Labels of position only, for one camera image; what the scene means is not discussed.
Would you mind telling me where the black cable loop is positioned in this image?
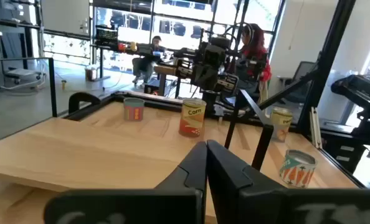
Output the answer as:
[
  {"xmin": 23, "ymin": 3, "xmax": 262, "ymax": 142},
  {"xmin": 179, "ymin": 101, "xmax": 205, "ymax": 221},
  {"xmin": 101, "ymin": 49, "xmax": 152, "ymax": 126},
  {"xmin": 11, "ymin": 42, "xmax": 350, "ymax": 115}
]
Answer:
[{"xmin": 68, "ymin": 91, "xmax": 102, "ymax": 114}]

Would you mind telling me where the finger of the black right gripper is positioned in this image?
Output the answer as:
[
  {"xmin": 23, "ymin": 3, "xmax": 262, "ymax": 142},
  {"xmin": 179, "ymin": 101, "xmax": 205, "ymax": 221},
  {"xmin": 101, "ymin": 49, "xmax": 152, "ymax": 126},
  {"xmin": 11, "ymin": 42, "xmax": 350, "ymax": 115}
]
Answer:
[
  {"xmin": 192, "ymin": 67, "xmax": 206, "ymax": 91},
  {"xmin": 205, "ymin": 67, "xmax": 219, "ymax": 91}
]

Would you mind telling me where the tall peaches can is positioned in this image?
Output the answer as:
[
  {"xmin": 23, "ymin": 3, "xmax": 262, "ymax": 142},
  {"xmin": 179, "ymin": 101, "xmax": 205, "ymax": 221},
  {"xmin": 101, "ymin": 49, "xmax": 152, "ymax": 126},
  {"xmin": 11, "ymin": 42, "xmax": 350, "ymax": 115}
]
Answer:
[{"xmin": 269, "ymin": 106, "xmax": 294, "ymax": 143}]

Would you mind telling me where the small bin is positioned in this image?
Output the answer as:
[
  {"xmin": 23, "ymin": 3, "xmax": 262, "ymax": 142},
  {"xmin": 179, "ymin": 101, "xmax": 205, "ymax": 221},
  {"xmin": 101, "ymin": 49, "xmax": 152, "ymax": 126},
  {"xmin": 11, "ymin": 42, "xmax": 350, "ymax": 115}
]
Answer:
[{"xmin": 84, "ymin": 64, "xmax": 99, "ymax": 82}]

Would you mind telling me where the black floor box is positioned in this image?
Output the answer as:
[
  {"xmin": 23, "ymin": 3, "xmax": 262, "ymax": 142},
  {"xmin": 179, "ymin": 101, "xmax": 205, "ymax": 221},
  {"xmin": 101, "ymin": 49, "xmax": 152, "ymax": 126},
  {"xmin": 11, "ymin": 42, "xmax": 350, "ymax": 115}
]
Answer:
[{"xmin": 143, "ymin": 78, "xmax": 161, "ymax": 96}]

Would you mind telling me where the black bench equipment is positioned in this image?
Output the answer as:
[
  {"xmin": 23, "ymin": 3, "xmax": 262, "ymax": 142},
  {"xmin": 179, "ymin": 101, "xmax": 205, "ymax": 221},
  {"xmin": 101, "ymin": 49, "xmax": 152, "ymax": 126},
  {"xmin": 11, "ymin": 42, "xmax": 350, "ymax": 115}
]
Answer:
[{"xmin": 172, "ymin": 46, "xmax": 204, "ymax": 63}]

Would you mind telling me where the person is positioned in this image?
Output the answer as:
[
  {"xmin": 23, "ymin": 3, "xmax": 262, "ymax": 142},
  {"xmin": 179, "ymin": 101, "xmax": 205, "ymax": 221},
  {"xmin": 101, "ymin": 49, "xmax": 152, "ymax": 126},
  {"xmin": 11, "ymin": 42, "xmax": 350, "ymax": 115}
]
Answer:
[
  {"xmin": 234, "ymin": 23, "xmax": 273, "ymax": 105},
  {"xmin": 131, "ymin": 35, "xmax": 168, "ymax": 85}
]

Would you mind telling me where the black machine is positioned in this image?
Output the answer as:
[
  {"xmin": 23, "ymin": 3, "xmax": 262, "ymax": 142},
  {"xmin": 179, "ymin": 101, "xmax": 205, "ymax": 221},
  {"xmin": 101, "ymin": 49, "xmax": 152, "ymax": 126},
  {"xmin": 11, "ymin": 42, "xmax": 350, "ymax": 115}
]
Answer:
[{"xmin": 330, "ymin": 73, "xmax": 370, "ymax": 154}]

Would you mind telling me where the white aluminium profile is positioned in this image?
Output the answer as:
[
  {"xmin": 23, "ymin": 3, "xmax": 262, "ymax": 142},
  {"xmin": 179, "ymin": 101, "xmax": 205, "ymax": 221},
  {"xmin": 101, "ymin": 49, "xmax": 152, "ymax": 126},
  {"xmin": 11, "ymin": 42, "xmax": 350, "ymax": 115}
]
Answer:
[{"xmin": 308, "ymin": 106, "xmax": 323, "ymax": 149}]

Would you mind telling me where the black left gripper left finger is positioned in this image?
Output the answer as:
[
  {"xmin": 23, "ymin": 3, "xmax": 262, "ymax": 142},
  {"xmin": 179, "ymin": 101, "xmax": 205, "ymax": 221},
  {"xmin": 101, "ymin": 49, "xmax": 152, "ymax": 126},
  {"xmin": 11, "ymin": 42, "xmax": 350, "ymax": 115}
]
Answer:
[{"xmin": 155, "ymin": 141, "xmax": 207, "ymax": 191}]

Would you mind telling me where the tall corn can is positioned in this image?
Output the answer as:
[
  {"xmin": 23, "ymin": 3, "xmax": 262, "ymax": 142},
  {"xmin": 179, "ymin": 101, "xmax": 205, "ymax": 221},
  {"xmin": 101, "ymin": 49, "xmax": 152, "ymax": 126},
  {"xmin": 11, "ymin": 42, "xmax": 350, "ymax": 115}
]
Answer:
[{"xmin": 178, "ymin": 98, "xmax": 207, "ymax": 138}]

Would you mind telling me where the short carrots can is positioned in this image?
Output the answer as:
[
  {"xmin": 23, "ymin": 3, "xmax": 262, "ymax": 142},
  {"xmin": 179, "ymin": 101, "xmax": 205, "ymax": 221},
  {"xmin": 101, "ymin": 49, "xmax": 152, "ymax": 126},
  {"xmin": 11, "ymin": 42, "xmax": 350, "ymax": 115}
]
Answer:
[{"xmin": 278, "ymin": 149, "xmax": 318, "ymax": 189}]

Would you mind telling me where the black desk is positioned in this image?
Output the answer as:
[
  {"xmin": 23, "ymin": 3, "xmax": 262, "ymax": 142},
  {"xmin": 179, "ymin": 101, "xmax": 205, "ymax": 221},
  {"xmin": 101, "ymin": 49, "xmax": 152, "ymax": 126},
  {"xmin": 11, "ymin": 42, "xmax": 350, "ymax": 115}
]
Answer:
[{"xmin": 90, "ymin": 43, "xmax": 161, "ymax": 82}]

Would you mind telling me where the black drawer cabinet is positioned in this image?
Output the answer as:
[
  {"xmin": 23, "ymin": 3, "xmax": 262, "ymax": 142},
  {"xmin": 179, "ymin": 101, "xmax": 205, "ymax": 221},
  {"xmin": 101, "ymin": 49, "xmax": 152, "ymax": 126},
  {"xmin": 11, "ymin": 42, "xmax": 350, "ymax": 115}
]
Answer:
[{"xmin": 320, "ymin": 129, "xmax": 370, "ymax": 174}]

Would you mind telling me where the short teal can pink label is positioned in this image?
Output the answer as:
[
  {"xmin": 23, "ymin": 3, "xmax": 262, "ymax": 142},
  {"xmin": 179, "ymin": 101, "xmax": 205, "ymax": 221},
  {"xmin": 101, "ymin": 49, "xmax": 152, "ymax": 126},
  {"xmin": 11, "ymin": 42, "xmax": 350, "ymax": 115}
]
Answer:
[{"xmin": 123, "ymin": 97, "xmax": 145, "ymax": 122}]

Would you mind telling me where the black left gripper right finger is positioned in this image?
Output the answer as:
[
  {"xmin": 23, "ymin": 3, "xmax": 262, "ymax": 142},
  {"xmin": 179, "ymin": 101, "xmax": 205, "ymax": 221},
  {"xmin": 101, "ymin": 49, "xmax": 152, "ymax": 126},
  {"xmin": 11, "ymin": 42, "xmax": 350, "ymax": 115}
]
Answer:
[{"xmin": 207, "ymin": 139, "xmax": 287, "ymax": 224}]

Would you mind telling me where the black monitor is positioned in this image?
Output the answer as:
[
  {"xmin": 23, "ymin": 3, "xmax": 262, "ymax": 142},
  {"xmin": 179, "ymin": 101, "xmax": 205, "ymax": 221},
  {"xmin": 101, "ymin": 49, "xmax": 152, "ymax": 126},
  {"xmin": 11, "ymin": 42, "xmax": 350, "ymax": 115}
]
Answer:
[{"xmin": 95, "ymin": 26, "xmax": 120, "ymax": 45}]

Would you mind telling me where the background wooden table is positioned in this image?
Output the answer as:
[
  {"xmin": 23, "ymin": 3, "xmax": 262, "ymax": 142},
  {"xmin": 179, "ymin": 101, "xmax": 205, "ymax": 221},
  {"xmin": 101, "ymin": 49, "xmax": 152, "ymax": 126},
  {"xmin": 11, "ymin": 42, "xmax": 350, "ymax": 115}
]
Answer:
[{"xmin": 153, "ymin": 63, "xmax": 181, "ymax": 97}]

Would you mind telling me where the white wheeled floor device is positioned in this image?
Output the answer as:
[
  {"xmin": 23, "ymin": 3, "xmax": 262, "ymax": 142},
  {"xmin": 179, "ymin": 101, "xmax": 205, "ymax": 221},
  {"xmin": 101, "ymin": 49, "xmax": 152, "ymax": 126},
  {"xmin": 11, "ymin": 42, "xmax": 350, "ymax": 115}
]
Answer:
[{"xmin": 4, "ymin": 67, "xmax": 46, "ymax": 85}]

